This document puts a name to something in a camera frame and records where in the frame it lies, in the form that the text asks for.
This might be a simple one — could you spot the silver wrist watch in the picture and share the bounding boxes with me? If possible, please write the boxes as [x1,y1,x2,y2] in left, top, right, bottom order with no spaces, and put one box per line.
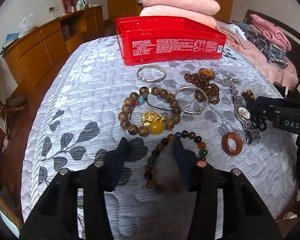
[231,95,261,145]

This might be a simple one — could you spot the silver chain necklace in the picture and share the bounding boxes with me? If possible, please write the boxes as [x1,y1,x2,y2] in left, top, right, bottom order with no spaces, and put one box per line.
[219,74,241,97]

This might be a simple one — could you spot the silver bangle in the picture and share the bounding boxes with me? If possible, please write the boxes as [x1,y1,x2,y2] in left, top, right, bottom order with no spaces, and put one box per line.
[136,64,166,83]
[174,85,209,115]

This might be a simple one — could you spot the amber bead necklace with pendant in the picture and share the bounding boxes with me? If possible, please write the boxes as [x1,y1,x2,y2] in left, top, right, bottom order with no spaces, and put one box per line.
[184,68,221,105]

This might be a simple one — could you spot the multicolour agate bead bracelet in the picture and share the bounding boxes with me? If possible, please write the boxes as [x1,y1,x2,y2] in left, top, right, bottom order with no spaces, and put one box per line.
[143,130,208,193]

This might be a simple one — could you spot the brown wooden bead bracelet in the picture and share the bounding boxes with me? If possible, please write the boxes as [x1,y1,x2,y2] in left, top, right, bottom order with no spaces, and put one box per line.
[117,86,182,138]

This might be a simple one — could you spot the pink bedspread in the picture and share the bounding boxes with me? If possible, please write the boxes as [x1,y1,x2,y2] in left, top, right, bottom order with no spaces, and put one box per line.
[216,21,299,90]

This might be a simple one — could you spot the plaid folded clothes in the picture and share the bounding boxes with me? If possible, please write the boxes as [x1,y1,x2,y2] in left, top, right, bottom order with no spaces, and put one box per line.
[245,31,288,69]

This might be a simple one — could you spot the dark headboard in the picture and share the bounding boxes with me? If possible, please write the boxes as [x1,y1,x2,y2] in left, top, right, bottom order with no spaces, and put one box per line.
[244,9,300,85]

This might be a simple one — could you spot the pink folded clothes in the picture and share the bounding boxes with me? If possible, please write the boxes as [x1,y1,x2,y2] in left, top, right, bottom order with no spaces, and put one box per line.
[250,14,292,51]

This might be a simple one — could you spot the white cloth on bed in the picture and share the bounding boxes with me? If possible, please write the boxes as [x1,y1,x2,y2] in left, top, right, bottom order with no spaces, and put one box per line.
[225,24,247,41]

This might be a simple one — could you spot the wooden coat rack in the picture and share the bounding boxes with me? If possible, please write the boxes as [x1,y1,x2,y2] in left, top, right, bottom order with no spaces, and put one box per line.
[0,96,27,140]

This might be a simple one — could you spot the grey leaf-pattern quilted cover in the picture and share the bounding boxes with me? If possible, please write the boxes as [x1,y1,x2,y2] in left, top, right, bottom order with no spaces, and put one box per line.
[21,36,296,239]

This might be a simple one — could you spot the lower pink folded quilt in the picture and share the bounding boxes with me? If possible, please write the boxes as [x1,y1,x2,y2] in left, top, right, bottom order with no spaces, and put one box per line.
[140,5,217,29]

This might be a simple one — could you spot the pink folded quilt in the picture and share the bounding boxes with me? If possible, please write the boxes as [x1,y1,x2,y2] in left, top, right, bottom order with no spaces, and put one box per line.
[136,0,221,16]
[140,5,217,29]

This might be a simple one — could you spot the wooden sideboard cabinet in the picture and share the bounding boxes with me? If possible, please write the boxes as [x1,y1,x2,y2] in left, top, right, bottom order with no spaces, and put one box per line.
[3,5,104,86]

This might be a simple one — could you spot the upper pink folded quilt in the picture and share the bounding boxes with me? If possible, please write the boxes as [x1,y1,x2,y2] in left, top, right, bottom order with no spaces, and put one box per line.
[136,0,221,16]

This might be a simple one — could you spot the red tin box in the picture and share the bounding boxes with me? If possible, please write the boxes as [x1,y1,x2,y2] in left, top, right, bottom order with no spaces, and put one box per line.
[115,16,226,66]

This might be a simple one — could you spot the blue folded cloth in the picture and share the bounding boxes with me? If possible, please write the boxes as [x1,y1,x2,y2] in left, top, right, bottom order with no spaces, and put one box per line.
[0,33,19,55]

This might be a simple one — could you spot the white plastic bag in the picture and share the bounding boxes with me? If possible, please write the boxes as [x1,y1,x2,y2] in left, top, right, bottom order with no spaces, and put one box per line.
[18,14,36,38]

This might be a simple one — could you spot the light blue kettle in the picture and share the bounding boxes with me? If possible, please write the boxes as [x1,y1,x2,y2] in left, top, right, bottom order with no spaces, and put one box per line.
[76,0,87,10]

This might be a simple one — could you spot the red picture frame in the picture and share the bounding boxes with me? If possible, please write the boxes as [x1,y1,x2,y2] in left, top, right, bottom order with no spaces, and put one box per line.
[62,0,79,14]

